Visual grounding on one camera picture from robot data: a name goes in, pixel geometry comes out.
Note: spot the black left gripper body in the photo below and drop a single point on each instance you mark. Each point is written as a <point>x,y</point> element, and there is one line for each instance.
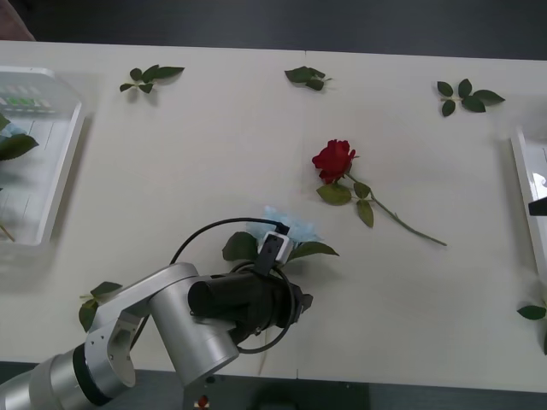
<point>302,305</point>

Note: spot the shallow white box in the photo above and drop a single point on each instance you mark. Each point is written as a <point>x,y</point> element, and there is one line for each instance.
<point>64,141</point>
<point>523,179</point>

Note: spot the silver and black left arm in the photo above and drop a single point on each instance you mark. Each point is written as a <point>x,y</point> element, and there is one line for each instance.
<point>184,316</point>

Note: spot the green leaf twig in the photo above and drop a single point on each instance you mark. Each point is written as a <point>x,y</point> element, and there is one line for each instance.
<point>301,74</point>
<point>102,289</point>
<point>473,102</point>
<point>150,73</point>
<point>532,312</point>

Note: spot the pale grey left wrist camera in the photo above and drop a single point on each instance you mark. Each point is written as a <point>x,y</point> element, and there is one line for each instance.
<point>280,247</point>

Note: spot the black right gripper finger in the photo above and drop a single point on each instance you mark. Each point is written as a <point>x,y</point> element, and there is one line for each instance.
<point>539,207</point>

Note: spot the red button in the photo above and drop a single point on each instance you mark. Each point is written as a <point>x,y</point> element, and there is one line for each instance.
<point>202,402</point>

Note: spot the red rose with three leaves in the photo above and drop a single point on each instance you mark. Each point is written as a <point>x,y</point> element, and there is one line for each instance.
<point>333,160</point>

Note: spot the dark robot base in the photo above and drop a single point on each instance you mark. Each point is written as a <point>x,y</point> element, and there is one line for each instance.
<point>320,395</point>

